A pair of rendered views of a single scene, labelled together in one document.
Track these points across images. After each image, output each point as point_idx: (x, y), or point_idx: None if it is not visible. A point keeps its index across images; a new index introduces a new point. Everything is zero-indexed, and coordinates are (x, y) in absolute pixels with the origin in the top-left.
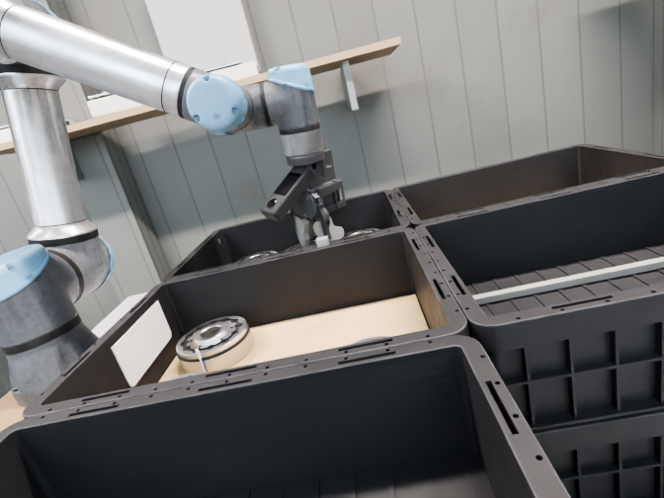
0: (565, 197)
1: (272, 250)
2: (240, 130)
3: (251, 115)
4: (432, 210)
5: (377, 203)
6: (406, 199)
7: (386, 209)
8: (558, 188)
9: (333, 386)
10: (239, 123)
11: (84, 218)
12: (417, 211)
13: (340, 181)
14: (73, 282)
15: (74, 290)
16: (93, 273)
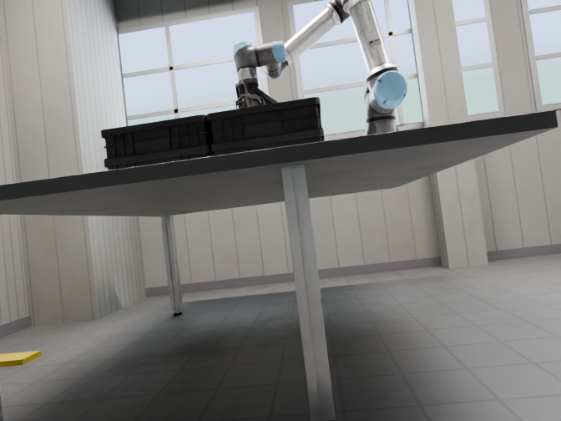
0: None
1: (289, 124)
2: (272, 68)
3: (265, 68)
4: (187, 136)
5: (216, 119)
6: (199, 124)
7: (212, 125)
8: (118, 150)
9: None
10: (269, 76)
11: (368, 71)
12: (195, 134)
13: (236, 102)
14: (367, 104)
15: (369, 108)
16: (371, 101)
